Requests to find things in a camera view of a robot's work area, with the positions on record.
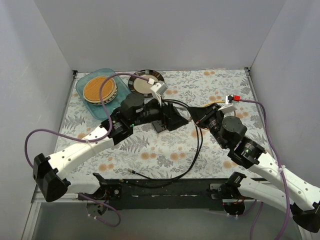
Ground yellow ethernet cable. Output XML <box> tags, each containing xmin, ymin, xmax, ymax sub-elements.
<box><xmin>204</xmin><ymin>100</ymin><xmax>227</xmax><ymax>108</ymax></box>

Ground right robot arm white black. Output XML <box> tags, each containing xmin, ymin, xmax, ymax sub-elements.
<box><xmin>187</xmin><ymin>103</ymin><xmax>320</xmax><ymax>233</ymax></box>

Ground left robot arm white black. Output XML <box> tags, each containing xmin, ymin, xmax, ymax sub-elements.
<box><xmin>33</xmin><ymin>93</ymin><xmax>188</xmax><ymax>202</ymax></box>

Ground dark rimmed ceramic plate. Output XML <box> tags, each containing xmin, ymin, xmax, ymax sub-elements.
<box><xmin>127</xmin><ymin>69</ymin><xmax>165</xmax><ymax>98</ymax></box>

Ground floral tablecloth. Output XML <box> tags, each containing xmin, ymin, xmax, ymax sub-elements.
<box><xmin>75</xmin><ymin>69</ymin><xmax>270</xmax><ymax>179</ymax></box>

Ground blue plastic tray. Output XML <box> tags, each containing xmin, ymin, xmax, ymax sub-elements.
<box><xmin>75</xmin><ymin>68</ymin><xmax>130</xmax><ymax>121</ymax></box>

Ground orange woven round plate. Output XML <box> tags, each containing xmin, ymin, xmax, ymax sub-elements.
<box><xmin>83</xmin><ymin>76</ymin><xmax>118</xmax><ymax>105</ymax></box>

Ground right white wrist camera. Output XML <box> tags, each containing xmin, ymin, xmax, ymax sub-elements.
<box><xmin>219</xmin><ymin>95</ymin><xmax>241</xmax><ymax>114</ymax></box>

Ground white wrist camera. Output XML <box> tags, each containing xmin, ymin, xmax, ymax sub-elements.
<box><xmin>147</xmin><ymin>78</ymin><xmax>168</xmax><ymax>106</ymax></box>
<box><xmin>219</xmin><ymin>95</ymin><xmax>241</xmax><ymax>114</ymax></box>

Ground black cable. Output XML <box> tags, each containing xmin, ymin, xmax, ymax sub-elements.
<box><xmin>127</xmin><ymin>99</ymin><xmax>204</xmax><ymax>181</ymax></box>

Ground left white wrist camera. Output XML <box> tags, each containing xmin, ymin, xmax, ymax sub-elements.
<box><xmin>147</xmin><ymin>78</ymin><xmax>168</xmax><ymax>106</ymax></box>

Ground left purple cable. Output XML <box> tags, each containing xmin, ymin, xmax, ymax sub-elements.
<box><xmin>24</xmin><ymin>71</ymin><xmax>153</xmax><ymax>228</ymax></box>

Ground purple cable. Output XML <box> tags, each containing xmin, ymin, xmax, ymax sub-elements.
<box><xmin>238</xmin><ymin>97</ymin><xmax>293</xmax><ymax>240</ymax></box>
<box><xmin>24</xmin><ymin>71</ymin><xmax>153</xmax><ymax>228</ymax></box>

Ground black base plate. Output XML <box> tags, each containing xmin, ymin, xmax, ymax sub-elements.
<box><xmin>77</xmin><ymin>177</ymin><xmax>253</xmax><ymax>211</ymax></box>

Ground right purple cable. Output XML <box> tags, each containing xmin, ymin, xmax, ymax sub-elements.
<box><xmin>238</xmin><ymin>97</ymin><xmax>293</xmax><ymax>240</ymax></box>

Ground aluminium frame rail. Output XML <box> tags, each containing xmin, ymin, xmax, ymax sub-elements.
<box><xmin>36</xmin><ymin>181</ymin><xmax>89</xmax><ymax>203</ymax></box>

